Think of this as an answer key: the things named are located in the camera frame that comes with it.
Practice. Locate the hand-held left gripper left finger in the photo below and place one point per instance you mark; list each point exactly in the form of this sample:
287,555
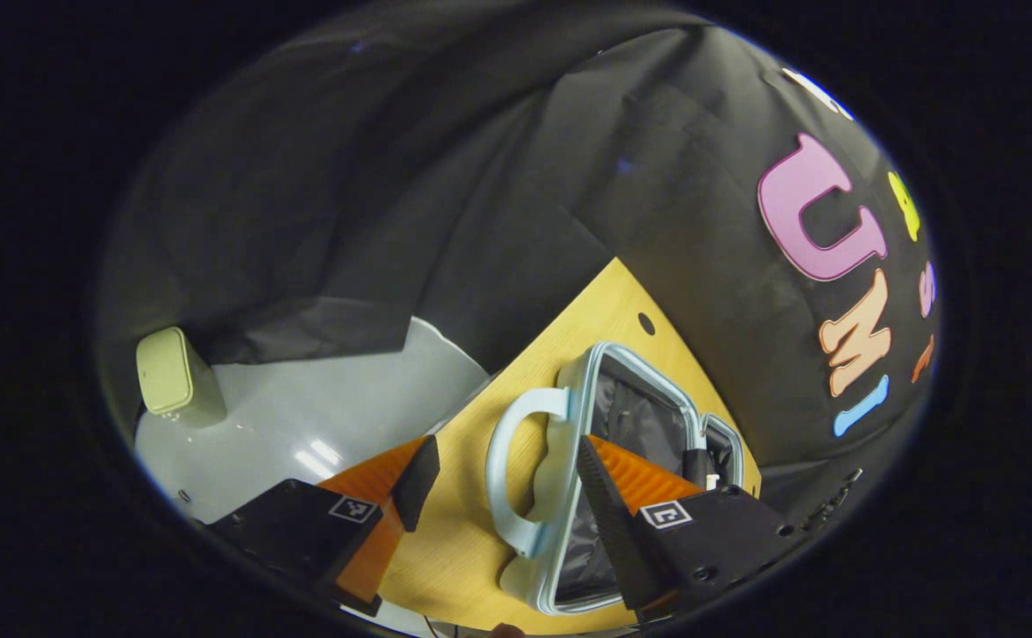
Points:
416,483

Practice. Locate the black backdrop cloth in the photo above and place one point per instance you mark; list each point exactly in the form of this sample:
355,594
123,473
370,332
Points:
480,221

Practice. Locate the light blue suitcase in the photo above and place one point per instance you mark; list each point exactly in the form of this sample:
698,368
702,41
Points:
558,478

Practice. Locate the pale green box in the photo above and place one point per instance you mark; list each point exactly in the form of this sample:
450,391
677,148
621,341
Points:
166,372

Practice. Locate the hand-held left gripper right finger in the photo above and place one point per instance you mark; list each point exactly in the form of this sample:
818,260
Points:
609,523

